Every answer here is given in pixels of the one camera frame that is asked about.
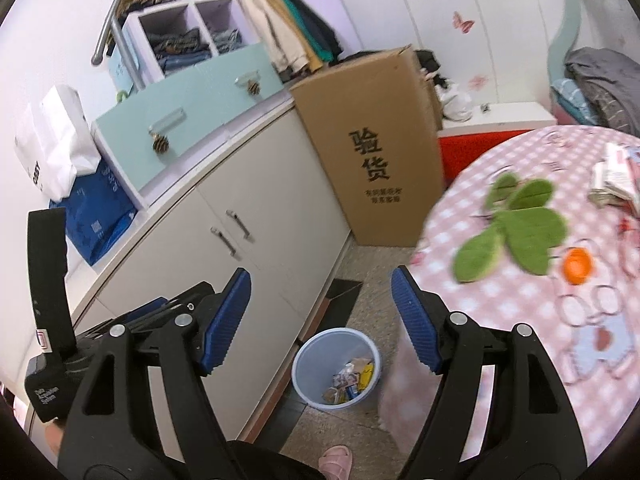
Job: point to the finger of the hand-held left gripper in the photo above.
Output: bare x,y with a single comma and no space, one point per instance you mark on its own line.
150,307
195,291

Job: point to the teal bunk bed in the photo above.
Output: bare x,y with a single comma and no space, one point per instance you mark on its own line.
567,25

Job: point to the small teal drawer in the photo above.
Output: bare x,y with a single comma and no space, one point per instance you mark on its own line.
235,65

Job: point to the small folded jeans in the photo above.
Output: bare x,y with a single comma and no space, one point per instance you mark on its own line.
226,41

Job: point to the pink checkered table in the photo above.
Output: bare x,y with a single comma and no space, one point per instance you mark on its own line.
525,335

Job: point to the person's black trouser leg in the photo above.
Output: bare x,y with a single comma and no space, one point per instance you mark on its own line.
270,462

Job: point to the light blue paper sign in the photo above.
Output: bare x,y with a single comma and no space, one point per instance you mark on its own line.
120,67

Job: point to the cream hanging hoodie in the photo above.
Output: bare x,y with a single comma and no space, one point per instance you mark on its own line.
270,25

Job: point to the red bench with white top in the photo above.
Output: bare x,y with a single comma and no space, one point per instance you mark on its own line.
500,115

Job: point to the black cloth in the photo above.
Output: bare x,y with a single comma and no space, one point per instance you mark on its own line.
427,60

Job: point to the small yellow packet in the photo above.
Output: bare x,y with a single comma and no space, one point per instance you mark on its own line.
367,375

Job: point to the metal handrail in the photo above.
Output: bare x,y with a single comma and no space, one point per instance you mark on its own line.
107,25

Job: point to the green hanging garment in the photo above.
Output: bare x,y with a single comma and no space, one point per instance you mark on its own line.
315,25

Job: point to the paper bundle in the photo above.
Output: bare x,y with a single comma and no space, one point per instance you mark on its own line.
615,175

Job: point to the blue shopping bag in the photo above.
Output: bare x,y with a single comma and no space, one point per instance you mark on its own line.
95,215

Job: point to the white plastic bag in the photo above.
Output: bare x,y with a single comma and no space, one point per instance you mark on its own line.
455,100

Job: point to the folded jeans stack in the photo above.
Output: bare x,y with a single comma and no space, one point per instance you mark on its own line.
182,50

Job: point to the blue plaid pillow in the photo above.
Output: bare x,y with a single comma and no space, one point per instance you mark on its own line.
570,100

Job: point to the white wardrobe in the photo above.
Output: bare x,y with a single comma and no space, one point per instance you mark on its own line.
400,5

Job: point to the faded pink butterfly sticker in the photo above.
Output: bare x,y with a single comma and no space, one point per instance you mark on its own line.
479,81

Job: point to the green plastic toy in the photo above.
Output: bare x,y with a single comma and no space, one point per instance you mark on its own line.
121,96

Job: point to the white low cabinet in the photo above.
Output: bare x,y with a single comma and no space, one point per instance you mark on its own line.
250,185

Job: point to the brown crumpled paper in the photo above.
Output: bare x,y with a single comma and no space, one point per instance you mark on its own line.
356,362

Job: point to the tall cardboard box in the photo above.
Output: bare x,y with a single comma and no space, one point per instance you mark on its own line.
370,160

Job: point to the dark floor mat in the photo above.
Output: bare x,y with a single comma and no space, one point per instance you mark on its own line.
345,295

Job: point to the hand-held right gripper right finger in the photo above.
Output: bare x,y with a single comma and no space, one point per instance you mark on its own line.
415,325

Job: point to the orange bottle cap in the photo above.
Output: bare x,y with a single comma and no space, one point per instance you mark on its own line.
579,265

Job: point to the blue white packet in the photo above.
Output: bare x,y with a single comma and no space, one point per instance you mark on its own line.
344,386

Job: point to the lilac cubby shelf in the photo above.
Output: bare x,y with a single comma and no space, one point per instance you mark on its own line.
200,10

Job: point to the grey blanket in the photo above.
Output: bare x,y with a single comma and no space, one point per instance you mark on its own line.
610,80

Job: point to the white paper bag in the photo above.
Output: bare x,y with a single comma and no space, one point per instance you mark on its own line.
55,140

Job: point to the light blue plastic bin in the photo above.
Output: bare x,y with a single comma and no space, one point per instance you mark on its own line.
310,385

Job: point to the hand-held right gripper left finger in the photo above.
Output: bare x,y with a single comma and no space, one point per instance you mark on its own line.
227,325

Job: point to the yellow hanging garment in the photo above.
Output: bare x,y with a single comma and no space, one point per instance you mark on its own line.
305,45

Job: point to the pink slipper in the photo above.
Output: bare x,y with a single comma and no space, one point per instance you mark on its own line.
336,462

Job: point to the green artificial leaves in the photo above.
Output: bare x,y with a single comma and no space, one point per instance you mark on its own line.
525,230

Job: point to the pinecone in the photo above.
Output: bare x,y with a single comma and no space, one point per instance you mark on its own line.
162,144
254,87

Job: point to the black hanging garment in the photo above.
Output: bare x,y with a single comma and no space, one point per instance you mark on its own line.
332,35

